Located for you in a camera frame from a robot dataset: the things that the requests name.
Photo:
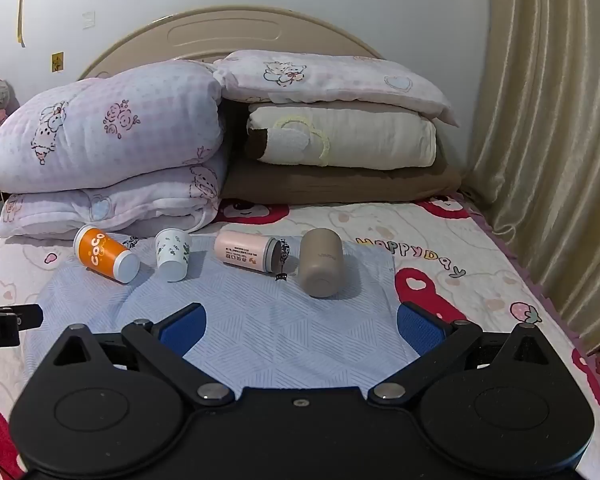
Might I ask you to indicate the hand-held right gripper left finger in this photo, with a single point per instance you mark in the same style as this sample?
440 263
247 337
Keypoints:
185 329

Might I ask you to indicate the white paper cup green print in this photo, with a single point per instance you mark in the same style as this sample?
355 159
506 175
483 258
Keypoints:
172 255

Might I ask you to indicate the brown pillow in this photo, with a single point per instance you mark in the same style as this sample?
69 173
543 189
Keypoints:
330 185

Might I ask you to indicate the light blue mat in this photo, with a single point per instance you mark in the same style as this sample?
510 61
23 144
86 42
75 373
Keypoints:
280 332

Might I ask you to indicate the white wall sticker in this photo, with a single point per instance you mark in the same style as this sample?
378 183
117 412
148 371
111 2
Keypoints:
88 20

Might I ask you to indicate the beige striped curtain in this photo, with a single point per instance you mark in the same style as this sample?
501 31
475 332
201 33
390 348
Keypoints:
555 135

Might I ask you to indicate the beige tumbler cup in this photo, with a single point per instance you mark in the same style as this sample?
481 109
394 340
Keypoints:
322 265

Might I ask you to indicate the printed bear bed sheet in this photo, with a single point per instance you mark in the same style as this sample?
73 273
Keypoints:
485 275

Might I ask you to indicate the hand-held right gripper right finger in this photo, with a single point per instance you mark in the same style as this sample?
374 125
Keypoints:
420 332

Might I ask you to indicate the cream pillow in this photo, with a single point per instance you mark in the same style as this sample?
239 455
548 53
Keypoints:
370 135

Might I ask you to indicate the yellow tape strip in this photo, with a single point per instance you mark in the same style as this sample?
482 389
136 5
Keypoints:
23 5

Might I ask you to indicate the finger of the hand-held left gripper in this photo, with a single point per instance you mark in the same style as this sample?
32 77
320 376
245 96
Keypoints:
30 316

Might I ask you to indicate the orange paper cup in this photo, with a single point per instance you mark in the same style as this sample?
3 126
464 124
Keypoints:
100 255

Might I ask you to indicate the beige headboard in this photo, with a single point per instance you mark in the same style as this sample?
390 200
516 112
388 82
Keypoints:
230 30

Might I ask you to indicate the pink checked pillow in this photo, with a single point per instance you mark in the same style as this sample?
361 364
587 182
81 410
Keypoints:
330 80

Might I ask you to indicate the yellow wall sticker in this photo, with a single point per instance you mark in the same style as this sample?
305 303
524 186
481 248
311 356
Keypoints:
57 62

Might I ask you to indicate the folded pink checked quilt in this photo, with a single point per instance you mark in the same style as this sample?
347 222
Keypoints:
105 125

